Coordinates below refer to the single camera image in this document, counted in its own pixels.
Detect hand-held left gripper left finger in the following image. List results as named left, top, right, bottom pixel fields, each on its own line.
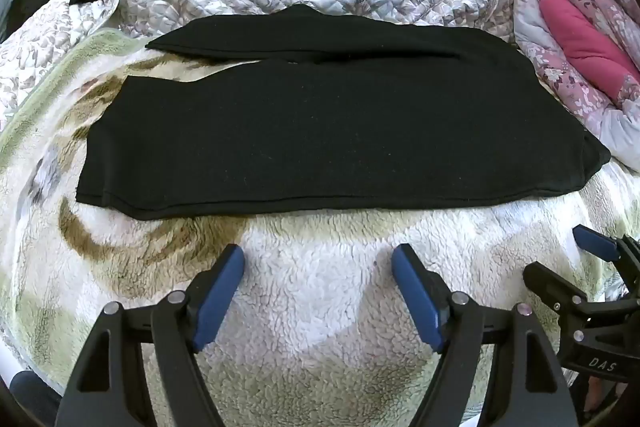
left=55, top=244, right=246, bottom=427

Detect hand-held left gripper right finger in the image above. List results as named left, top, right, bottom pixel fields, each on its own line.
left=391, top=244, right=573, bottom=427

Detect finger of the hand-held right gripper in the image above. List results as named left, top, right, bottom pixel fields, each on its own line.
left=522, top=261, right=591, bottom=343
left=572, top=224, right=640, bottom=298

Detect black pants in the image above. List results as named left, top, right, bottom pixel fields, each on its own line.
left=75, top=4, right=612, bottom=222

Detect white green fleece blanket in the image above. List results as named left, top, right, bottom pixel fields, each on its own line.
left=0, top=27, right=640, bottom=427

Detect pink floral comforter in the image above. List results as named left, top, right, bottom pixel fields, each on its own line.
left=510, top=0, right=640, bottom=170

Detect pink pillow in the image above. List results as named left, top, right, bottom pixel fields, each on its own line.
left=539, top=0, right=640, bottom=104

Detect dark cloth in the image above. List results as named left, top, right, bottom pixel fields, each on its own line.
left=9, top=369, right=63, bottom=427

